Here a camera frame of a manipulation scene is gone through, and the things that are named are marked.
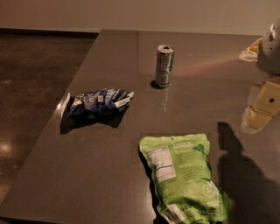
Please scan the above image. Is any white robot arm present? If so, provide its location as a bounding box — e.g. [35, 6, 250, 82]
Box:
[239, 18, 280, 134]

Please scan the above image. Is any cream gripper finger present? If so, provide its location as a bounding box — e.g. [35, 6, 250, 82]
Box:
[241, 107, 271, 135]
[239, 38, 263, 62]

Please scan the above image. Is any silver redbull can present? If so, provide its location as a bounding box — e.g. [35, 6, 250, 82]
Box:
[155, 45, 175, 88]

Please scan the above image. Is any green rice chip bag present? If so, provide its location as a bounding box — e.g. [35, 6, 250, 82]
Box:
[139, 134, 230, 224]

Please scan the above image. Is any blue crumpled chip bag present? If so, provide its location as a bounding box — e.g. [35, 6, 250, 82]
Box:
[61, 88, 134, 120]

